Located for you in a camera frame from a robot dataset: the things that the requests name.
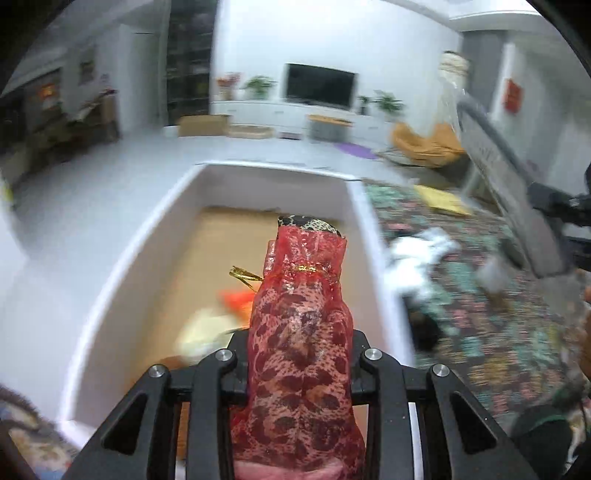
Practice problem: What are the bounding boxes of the clear bag brown contents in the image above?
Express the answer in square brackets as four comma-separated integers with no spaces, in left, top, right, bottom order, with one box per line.
[457,93,590,322]

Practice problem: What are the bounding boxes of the white fluffy plush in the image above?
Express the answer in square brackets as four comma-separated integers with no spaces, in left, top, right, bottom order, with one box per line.
[383,227,461,306]

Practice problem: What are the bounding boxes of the red lace pouch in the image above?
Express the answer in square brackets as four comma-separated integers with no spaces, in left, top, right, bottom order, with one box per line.
[230,215,366,479]

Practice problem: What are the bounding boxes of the brown knitted cloth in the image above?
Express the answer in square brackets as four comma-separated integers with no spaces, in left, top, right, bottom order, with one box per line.
[156,355,186,371]

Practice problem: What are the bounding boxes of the clear jar black lid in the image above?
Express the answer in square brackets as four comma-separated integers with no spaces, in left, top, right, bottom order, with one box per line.
[476,237,525,295]

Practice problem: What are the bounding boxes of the black fuzzy hat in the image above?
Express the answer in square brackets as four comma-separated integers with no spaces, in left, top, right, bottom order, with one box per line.
[407,307,444,352]

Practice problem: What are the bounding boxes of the cream cloth pouch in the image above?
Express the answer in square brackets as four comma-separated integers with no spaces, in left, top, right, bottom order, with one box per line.
[174,308,245,363]

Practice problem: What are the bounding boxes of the orange fish plush toy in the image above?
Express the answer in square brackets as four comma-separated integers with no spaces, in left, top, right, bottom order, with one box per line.
[219,289,256,327]

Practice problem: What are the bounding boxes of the patterned woven table cloth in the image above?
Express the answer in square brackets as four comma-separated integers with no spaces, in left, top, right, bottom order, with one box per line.
[363,181,581,427]

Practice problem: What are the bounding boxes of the yellow flat box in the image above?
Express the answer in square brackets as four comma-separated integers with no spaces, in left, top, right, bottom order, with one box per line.
[414,185,472,217]

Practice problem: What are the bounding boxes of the orange lounge chair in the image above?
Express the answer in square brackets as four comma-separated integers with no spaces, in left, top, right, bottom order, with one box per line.
[392,122,466,168]

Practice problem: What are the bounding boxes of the covered standing air conditioner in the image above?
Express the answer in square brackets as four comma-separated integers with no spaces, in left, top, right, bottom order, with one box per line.
[436,50,470,131]

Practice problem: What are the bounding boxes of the potted plant right of tv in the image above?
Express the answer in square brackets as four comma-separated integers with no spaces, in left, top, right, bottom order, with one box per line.
[373,90,405,121]

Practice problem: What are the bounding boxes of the potted plant of tv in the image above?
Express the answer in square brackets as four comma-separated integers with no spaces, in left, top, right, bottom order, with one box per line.
[243,75,276,100]
[373,90,405,121]

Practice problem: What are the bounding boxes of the purple floor mat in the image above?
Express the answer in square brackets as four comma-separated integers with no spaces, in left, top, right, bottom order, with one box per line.
[335,143,378,160]

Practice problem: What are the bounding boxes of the white storage box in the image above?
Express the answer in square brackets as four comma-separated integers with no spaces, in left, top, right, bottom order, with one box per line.
[57,161,415,448]

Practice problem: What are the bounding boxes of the small potted plant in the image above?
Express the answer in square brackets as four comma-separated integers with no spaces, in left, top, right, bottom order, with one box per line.
[358,95,372,115]

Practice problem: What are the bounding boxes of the small wooden bench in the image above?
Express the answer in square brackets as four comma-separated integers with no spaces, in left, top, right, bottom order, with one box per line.
[308,114,353,143]

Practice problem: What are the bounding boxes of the white tv cabinet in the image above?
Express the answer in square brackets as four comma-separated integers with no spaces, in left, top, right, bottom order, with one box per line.
[211,100,394,148]

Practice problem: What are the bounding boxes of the black television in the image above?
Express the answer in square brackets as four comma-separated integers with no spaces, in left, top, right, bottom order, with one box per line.
[284,63,356,110]

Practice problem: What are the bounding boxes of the potted plant left of tv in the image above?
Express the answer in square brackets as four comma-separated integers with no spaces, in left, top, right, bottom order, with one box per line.
[243,75,276,100]

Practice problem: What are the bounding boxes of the round floor cushion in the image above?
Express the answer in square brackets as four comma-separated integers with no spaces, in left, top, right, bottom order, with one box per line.
[226,125,276,140]

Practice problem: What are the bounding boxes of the cardboard box on floor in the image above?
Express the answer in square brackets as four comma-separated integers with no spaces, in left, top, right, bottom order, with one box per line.
[177,114,230,137]

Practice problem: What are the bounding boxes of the red flowers in vase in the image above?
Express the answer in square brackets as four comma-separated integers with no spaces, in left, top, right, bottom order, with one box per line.
[216,72,240,101]

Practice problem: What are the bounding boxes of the dark glass bookcase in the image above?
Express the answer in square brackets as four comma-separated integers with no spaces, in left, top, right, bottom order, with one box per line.
[165,0,218,124]

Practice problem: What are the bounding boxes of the red wall decoration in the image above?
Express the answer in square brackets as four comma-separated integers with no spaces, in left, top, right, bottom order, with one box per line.
[503,78,524,115]

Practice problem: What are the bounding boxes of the wall picture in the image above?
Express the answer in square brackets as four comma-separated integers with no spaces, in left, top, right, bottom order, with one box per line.
[78,60,95,85]

